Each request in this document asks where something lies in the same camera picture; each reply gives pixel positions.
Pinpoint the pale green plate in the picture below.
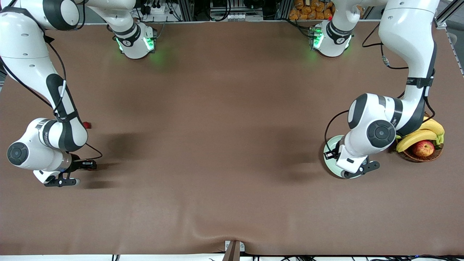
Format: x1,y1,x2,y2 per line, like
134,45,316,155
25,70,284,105
323,135,364,179

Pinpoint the long yellow banana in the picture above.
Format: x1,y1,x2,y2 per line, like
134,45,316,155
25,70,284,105
396,130,438,153

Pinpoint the red apple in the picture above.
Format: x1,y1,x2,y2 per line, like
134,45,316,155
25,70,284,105
412,140,435,157

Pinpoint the brown wicker basket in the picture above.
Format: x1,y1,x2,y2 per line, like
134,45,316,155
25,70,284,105
397,112,443,162

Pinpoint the large yellow banana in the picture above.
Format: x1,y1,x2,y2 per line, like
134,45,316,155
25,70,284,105
420,118,445,137

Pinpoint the brown table cloth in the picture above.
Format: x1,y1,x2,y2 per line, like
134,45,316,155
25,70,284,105
0,20,464,256

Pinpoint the orange fruit pile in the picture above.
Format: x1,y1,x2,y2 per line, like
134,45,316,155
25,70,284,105
288,0,336,21

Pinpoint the white terminal block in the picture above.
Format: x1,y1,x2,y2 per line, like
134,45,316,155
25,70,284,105
225,13,263,21

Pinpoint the white power strip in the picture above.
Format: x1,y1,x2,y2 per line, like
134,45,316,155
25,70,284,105
143,3,167,16

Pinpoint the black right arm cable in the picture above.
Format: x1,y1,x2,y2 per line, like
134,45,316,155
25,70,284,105
0,36,103,161

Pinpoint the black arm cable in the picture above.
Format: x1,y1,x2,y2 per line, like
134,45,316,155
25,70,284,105
324,22,437,154
0,36,103,161

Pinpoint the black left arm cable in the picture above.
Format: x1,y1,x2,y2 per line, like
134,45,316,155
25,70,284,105
324,22,437,154

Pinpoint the grey metal mounting bracket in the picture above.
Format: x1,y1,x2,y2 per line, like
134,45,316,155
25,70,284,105
223,240,245,261

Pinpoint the aluminium frame post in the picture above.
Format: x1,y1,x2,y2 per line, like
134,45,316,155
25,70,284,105
434,0,464,29

